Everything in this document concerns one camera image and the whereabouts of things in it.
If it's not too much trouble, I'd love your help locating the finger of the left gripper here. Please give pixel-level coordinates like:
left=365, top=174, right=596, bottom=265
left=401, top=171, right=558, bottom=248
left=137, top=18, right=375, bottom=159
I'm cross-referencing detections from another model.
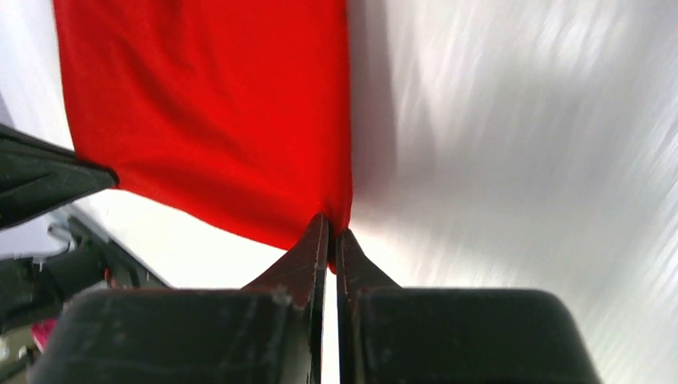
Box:
left=1, top=124, right=119, bottom=230

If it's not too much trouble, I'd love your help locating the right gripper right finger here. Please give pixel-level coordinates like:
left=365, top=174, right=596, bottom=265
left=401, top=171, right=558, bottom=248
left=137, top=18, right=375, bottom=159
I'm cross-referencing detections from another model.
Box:
left=334, top=231, right=600, bottom=383

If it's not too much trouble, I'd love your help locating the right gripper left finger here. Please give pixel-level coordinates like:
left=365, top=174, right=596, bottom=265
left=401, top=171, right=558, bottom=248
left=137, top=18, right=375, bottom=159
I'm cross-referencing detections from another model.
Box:
left=29, top=214, right=329, bottom=384

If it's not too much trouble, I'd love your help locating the red t shirt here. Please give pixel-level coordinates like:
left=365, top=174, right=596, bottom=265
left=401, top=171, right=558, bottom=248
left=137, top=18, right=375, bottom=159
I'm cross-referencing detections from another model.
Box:
left=54, top=1, right=353, bottom=250

